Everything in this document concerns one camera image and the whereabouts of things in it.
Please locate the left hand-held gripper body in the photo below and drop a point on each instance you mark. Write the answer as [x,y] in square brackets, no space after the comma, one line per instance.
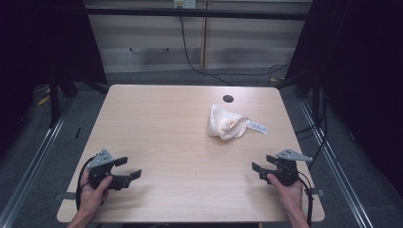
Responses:
[100,172]

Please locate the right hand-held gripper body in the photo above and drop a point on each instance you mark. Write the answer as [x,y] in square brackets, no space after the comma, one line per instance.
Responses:
[286,169]

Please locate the cream cloth with flower print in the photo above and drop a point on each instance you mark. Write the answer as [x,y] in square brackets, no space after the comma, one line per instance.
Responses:
[225,123]

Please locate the person's left hand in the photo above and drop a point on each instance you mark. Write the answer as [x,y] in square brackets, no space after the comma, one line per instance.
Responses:
[92,198]

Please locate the person's right hand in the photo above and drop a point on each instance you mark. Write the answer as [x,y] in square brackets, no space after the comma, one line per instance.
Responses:
[290,196]

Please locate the grey tape strip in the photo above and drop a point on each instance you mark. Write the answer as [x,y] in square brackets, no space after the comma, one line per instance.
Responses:
[68,196]
[316,192]

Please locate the small black floor strip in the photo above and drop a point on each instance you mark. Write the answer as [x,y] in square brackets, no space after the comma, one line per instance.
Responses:
[78,133]

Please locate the black table grommet hole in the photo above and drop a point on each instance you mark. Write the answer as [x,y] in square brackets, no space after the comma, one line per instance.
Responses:
[228,98]

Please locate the black stand leg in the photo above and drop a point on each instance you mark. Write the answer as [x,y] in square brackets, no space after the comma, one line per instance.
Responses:
[54,101]

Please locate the yellow floor marker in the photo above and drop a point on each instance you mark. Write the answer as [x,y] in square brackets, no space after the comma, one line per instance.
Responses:
[43,100]

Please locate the black curtain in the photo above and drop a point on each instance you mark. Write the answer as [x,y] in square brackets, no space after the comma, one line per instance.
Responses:
[364,79]
[38,41]

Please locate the metal floor rail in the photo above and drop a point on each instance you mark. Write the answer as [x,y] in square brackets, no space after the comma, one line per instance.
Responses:
[28,171]
[339,171]

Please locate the black horizontal frame bar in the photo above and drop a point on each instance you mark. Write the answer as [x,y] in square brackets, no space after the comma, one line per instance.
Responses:
[196,13]

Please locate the white wall socket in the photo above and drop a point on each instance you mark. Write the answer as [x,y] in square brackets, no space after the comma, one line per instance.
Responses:
[185,3]

